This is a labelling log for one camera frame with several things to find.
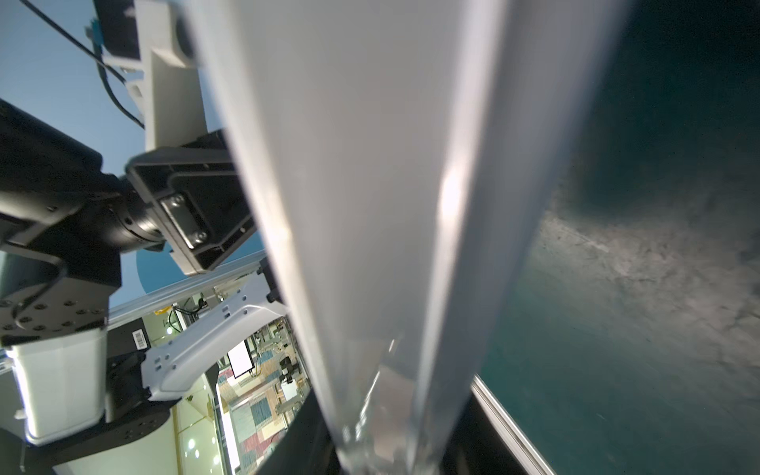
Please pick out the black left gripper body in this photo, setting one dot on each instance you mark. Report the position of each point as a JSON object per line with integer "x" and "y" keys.
{"x": 193, "y": 195}

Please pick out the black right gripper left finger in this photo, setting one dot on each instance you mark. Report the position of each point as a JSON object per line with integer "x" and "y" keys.
{"x": 307, "y": 447}

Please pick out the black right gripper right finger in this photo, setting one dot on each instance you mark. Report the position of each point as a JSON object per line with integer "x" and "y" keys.
{"x": 476, "y": 448}

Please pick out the white rounded pencil case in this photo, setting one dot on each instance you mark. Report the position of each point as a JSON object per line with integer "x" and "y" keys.
{"x": 398, "y": 156}

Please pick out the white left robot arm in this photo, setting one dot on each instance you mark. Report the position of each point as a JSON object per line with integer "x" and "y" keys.
{"x": 65, "y": 225}

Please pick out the aluminium front rail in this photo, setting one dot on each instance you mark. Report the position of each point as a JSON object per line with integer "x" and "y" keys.
{"x": 511, "y": 436}

